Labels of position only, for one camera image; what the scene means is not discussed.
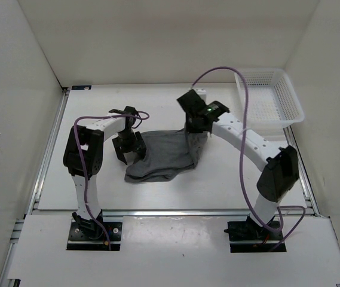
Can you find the blue corner label sticker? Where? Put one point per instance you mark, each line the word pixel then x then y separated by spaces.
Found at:
pixel 81 87

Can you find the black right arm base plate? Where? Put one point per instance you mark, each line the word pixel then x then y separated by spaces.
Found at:
pixel 245 238

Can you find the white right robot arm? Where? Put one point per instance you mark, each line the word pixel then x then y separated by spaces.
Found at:
pixel 278 166

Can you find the white perforated plastic basket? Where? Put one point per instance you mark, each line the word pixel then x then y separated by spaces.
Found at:
pixel 273 103

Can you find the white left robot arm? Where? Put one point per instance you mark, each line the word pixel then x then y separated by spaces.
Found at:
pixel 83 155

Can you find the aluminium front frame rail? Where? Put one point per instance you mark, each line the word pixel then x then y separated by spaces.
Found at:
pixel 175 212

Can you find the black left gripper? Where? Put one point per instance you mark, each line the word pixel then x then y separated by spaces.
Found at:
pixel 138 144

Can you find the aluminium left frame rail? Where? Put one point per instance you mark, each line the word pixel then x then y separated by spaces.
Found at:
pixel 35 192

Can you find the aluminium right frame rail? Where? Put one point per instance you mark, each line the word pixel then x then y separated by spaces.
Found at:
pixel 308 192

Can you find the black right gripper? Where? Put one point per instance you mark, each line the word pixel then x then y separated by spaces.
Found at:
pixel 189 128

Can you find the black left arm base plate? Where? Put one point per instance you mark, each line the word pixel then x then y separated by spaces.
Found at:
pixel 80 239

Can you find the grey cotton shorts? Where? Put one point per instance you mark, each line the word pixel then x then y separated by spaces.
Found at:
pixel 168 153

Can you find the aluminium frame rail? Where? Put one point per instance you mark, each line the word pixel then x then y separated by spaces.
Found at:
pixel 175 212
pixel 308 192
pixel 35 192

